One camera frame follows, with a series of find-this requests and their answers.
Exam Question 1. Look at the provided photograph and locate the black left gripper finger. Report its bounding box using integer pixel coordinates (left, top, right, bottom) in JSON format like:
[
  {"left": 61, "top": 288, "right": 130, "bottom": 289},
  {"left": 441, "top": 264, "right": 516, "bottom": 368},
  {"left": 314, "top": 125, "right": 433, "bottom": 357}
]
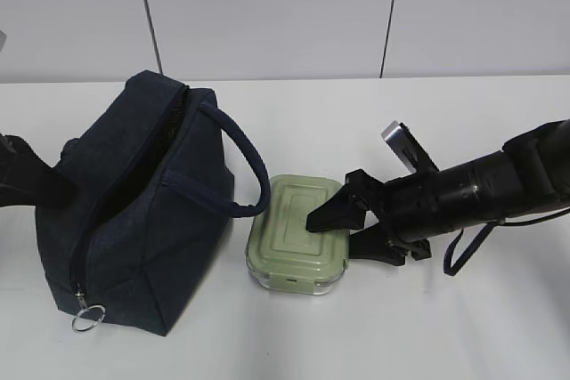
[{"left": 1, "top": 134, "right": 77, "bottom": 208}]

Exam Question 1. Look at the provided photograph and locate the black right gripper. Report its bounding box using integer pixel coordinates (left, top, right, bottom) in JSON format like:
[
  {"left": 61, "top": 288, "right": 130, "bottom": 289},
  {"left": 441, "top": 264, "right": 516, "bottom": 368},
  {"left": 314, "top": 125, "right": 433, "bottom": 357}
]
[{"left": 306, "top": 169, "right": 445, "bottom": 266}]

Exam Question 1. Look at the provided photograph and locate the green lidded glass container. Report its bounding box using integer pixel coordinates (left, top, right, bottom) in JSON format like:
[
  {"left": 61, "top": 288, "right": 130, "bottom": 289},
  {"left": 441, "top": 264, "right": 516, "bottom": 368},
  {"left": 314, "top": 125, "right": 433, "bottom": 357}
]
[{"left": 246, "top": 174, "right": 349, "bottom": 295}]

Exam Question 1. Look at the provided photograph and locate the navy blue fabric bag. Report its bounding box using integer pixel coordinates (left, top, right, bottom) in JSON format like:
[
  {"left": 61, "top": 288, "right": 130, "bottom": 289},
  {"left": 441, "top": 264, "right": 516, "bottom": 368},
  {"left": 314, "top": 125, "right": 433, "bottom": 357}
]
[{"left": 35, "top": 70, "right": 271, "bottom": 336}]

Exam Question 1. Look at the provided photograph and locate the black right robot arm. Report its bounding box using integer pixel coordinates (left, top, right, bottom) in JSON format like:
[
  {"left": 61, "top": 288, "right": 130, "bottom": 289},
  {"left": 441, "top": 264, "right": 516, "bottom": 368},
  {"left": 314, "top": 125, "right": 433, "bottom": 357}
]
[{"left": 306, "top": 120, "right": 569, "bottom": 276}]

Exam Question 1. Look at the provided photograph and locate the black cable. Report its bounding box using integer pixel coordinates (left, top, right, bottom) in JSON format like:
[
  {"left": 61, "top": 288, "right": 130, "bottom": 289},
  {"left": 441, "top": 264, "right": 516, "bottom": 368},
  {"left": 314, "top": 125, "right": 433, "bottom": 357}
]
[{"left": 443, "top": 206, "right": 570, "bottom": 276}]

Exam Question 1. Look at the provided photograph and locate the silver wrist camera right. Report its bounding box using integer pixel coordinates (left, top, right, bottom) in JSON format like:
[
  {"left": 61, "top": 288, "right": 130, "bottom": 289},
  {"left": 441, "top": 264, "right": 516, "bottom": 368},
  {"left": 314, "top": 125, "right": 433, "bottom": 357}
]
[{"left": 381, "top": 121, "right": 439, "bottom": 174}]

